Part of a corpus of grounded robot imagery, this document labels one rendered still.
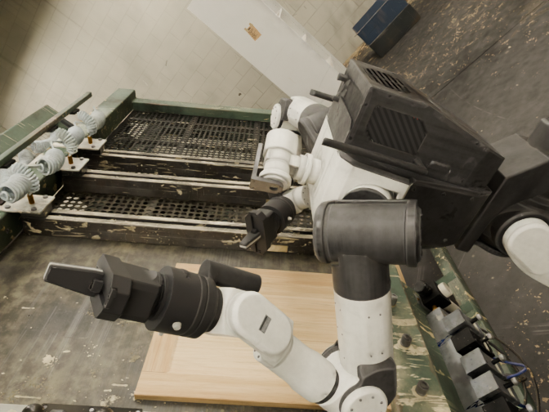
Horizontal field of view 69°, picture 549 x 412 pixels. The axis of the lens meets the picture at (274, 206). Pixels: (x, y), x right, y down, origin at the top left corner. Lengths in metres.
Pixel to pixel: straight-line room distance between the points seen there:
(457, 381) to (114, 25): 6.32
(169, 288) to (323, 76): 4.46
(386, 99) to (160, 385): 0.75
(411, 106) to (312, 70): 4.21
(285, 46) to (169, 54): 2.32
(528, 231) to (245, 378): 0.67
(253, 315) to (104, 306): 0.20
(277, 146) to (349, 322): 0.35
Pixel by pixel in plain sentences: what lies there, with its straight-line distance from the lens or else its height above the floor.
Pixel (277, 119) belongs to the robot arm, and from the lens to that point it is 1.22.
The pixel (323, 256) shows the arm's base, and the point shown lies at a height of 1.34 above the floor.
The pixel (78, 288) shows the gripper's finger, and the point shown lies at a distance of 0.55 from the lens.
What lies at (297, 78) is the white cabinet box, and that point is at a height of 0.66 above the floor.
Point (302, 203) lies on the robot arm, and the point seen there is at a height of 1.20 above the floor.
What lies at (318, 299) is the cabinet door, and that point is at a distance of 1.20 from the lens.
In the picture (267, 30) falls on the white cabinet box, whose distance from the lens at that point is 4.78.
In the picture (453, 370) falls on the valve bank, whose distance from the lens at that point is 1.17.
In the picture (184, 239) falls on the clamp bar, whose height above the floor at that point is 1.36.
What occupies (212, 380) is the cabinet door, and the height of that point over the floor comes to 1.22.
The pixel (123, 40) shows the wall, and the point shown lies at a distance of 6.77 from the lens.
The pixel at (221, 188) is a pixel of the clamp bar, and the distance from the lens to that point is 1.57.
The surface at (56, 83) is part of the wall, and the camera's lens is 7.50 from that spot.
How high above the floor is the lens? 1.64
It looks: 20 degrees down
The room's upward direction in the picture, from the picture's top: 54 degrees counter-clockwise
